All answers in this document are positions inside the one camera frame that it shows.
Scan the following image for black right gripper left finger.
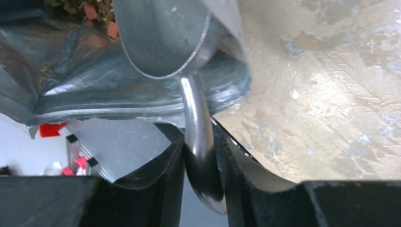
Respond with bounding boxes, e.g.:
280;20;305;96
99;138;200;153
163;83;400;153
0;123;184;227

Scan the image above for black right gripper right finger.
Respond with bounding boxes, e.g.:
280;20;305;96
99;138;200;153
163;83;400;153
212;120;401;227

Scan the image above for metal food scoop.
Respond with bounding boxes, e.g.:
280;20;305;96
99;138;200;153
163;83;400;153
113;0;227;214

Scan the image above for white yellow pet food bag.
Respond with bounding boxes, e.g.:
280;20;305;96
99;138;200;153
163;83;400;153
0;0;251;128

